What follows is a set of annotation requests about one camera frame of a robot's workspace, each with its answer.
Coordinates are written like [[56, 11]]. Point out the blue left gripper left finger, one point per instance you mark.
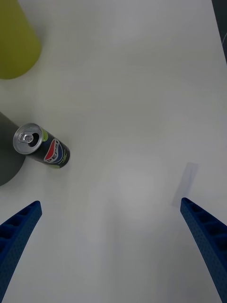
[[16, 234]]

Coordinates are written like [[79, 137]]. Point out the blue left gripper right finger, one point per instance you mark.
[[208, 239]]

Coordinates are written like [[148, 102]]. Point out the black drink can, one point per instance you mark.
[[47, 149]]

